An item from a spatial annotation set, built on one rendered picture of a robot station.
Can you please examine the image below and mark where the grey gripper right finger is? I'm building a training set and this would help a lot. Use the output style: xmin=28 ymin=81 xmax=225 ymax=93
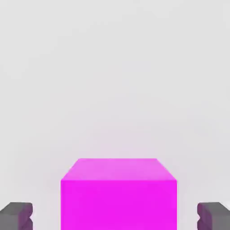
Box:
xmin=197 ymin=202 xmax=230 ymax=230

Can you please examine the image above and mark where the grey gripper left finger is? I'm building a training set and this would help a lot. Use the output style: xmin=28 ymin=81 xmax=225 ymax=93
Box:
xmin=0 ymin=202 xmax=34 ymax=230

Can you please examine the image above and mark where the small magenta cube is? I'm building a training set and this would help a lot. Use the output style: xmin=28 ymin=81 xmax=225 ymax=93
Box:
xmin=60 ymin=158 xmax=177 ymax=230

